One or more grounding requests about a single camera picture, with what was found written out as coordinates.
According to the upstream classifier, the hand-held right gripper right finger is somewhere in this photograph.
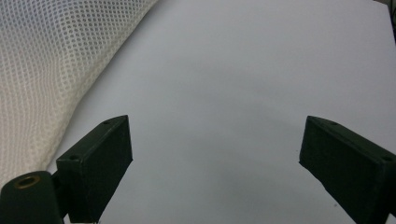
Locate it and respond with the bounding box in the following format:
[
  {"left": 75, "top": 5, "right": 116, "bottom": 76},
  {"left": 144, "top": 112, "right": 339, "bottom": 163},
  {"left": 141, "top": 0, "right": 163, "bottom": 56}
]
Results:
[{"left": 298, "top": 115, "right": 396, "bottom": 224}]

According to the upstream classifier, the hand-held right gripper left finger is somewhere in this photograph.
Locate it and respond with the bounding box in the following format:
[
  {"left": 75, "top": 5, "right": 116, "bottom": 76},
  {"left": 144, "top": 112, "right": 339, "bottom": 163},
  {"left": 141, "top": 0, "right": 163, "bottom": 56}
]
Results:
[{"left": 55, "top": 114, "right": 134, "bottom": 224}]

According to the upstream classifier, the cream mesh laundry bag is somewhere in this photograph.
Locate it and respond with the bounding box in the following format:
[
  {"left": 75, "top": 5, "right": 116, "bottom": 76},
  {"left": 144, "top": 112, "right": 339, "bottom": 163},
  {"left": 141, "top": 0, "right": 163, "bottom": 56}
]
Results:
[{"left": 0, "top": 0, "right": 161, "bottom": 188}]

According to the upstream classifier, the white table mat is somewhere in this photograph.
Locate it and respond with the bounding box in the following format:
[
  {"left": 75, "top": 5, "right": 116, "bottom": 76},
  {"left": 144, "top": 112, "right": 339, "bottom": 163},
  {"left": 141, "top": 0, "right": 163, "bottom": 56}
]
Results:
[{"left": 46, "top": 0, "right": 396, "bottom": 224}]

